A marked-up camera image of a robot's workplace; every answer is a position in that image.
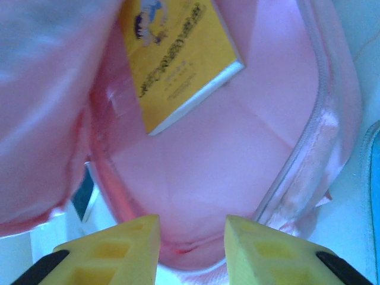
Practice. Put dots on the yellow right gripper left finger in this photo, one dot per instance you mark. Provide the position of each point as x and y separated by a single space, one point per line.
104 258

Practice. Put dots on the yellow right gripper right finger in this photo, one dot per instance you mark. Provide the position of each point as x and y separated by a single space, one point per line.
273 258

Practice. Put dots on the dark blue hardcover book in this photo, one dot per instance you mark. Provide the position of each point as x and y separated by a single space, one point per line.
83 193

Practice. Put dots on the pink student backpack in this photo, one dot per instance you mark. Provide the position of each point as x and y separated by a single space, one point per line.
207 166

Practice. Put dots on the grey-blue pencil case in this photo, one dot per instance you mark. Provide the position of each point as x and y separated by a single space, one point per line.
374 184

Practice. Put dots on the yellow cartoon cover book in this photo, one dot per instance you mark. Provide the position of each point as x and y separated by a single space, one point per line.
178 65

